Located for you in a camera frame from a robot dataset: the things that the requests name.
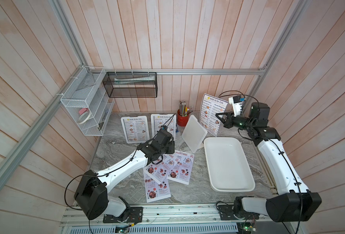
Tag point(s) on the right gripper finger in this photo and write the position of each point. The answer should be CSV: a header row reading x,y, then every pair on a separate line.
x,y
225,121
223,115

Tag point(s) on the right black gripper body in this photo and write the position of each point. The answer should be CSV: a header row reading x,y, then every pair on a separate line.
x,y
241,124

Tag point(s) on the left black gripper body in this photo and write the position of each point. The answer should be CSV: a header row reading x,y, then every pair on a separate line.
x,y
169,149

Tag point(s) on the white menu holder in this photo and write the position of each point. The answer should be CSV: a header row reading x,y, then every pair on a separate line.
x,y
160,125
194,134
135,129

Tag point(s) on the pink special menu sheet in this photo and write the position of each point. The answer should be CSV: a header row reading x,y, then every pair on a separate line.
x,y
182,171
154,191
160,169

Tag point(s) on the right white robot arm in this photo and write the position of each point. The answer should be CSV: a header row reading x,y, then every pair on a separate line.
x,y
294,201

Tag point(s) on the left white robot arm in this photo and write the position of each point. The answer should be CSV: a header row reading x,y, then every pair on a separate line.
x,y
94,187

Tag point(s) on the red pen cup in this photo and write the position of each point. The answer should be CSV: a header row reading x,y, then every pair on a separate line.
x,y
183,113

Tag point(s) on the white plastic tray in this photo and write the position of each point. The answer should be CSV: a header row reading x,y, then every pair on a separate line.
x,y
228,168

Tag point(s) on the white tape roll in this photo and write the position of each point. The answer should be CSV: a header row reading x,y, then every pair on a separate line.
x,y
84,117

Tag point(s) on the pink eraser block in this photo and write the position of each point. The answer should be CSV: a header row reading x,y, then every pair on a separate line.
x,y
82,110

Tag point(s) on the black mesh wall basket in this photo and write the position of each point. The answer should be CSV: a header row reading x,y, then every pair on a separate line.
x,y
131,84

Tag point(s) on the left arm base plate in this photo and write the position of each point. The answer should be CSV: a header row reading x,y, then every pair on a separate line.
x,y
130,215

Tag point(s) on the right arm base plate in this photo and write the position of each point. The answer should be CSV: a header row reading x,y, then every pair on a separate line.
x,y
226,213

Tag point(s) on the white wire wall shelf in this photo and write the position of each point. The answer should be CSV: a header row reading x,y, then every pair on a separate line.
x,y
85,90

